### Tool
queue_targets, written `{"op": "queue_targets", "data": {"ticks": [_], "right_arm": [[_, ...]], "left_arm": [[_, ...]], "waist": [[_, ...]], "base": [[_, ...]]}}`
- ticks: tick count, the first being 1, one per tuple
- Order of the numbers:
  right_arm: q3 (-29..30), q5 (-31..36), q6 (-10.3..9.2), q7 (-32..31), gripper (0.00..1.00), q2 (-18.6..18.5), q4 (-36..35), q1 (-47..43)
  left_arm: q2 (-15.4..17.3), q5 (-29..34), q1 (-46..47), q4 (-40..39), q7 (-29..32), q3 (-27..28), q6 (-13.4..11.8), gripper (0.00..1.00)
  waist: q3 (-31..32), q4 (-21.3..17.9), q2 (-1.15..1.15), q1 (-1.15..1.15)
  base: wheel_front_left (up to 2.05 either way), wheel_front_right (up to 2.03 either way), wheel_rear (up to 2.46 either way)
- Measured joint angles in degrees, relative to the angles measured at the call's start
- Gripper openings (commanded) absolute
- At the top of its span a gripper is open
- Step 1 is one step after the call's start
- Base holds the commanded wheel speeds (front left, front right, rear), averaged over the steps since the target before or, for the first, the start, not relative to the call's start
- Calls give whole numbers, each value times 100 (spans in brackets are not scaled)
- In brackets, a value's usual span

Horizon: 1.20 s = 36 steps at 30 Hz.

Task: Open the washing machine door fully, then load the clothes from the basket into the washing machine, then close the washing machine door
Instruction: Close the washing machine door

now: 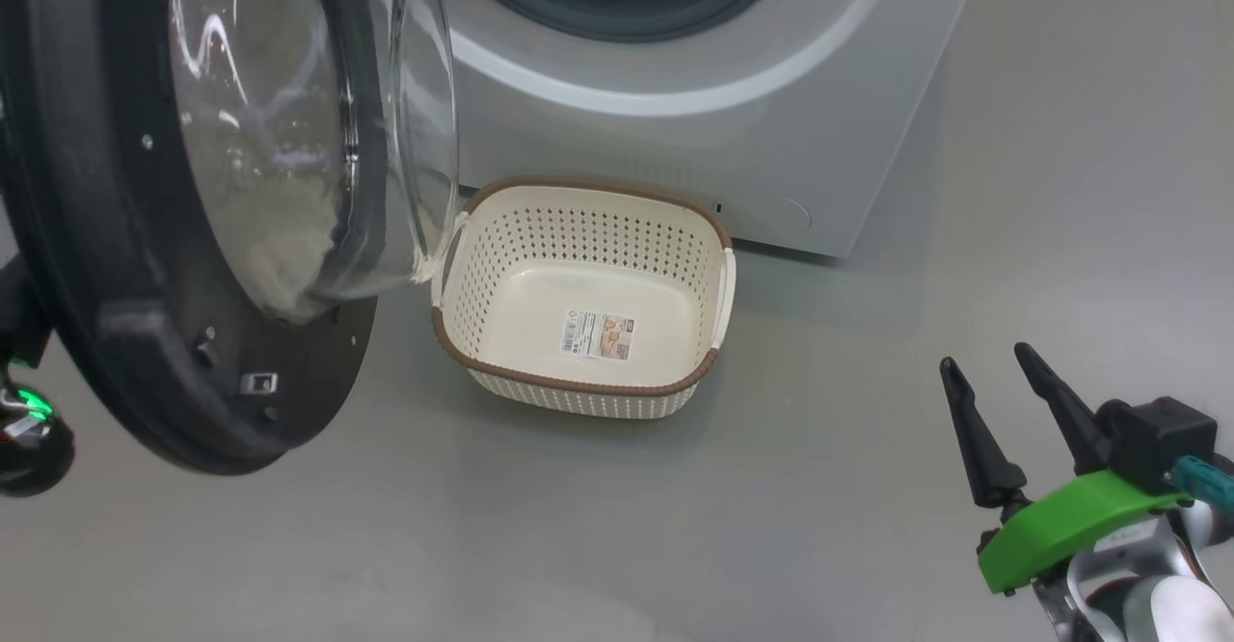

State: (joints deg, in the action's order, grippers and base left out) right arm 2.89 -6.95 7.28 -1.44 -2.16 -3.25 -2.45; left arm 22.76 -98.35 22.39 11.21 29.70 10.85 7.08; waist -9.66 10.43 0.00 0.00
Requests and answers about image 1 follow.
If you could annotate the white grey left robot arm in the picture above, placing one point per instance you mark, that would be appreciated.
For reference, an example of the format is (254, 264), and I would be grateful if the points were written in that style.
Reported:
(34, 449)

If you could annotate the cream perforated laundry basket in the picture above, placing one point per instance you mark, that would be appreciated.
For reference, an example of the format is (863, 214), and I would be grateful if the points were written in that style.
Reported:
(578, 237)

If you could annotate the round dark washing machine door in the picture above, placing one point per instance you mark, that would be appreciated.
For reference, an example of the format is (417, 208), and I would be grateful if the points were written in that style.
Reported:
(96, 237)

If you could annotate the white front-load washing machine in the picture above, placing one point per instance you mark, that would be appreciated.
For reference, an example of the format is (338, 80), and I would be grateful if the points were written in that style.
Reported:
(771, 141)

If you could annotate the basket product label sticker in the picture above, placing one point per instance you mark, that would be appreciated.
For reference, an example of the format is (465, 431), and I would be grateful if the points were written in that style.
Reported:
(598, 335)

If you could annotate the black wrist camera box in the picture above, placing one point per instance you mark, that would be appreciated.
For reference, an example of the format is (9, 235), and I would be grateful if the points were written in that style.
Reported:
(1157, 440)

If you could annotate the round white filter cover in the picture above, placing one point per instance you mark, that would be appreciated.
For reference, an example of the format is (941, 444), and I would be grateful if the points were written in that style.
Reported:
(792, 214)

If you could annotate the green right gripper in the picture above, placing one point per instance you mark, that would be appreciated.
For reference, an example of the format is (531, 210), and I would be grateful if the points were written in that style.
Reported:
(1070, 526)

